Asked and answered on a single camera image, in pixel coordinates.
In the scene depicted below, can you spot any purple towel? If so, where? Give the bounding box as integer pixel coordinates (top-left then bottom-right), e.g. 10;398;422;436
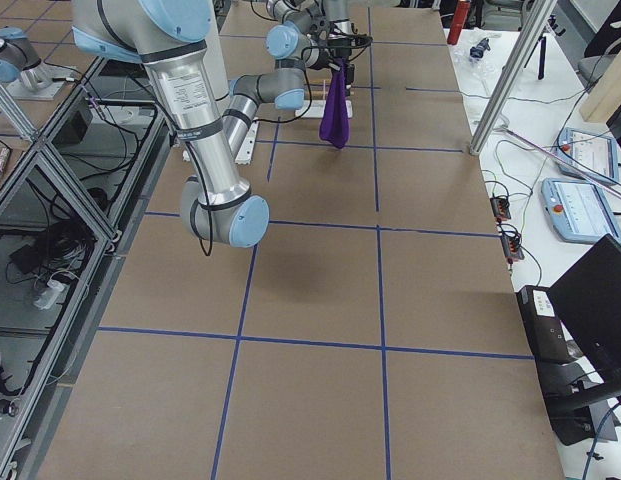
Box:
319;58;350;149

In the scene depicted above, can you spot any clear plastic wrap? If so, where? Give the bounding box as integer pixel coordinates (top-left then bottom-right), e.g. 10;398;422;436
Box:
449;29;502;77

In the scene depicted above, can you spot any folded dark blue umbrella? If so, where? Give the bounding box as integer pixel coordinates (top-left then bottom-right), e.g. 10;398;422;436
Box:
469;37;491;61

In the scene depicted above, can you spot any red cylinder bottle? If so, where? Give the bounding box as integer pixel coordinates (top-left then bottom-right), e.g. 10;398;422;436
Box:
446;0;471;45

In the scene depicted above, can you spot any reacher grabber stick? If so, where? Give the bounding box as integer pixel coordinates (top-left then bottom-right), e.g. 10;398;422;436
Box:
493;127;621;200

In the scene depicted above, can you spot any red terminal block far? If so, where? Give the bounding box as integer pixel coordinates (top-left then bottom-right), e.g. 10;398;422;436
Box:
490;195;511;223

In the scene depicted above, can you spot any red terminal block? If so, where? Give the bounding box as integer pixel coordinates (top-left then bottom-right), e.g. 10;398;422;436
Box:
498;224;525;265
490;195;511;223

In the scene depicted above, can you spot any red terminal block near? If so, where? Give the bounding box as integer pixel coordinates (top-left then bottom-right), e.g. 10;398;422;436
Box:
498;224;525;265

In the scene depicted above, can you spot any upper blue teach pendant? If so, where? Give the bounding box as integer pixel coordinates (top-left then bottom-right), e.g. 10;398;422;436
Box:
554;127;619;181

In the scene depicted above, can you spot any blue teach pendant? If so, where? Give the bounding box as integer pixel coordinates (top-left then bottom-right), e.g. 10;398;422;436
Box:
541;178;621;244
554;127;619;181

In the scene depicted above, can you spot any lower blue teach pendant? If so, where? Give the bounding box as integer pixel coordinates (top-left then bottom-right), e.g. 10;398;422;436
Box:
541;178;621;244

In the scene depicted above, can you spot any black monitor with stand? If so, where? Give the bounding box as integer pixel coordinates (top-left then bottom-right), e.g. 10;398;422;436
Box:
537;234;621;445

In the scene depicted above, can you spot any black box with label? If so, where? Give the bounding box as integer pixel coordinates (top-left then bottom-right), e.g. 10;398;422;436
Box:
516;285;583;365

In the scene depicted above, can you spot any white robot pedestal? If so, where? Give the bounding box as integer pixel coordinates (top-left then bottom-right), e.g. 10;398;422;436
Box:
177;16;258;172

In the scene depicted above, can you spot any aluminium frame post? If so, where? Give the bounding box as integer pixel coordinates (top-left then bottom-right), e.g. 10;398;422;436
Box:
469;0;557;156

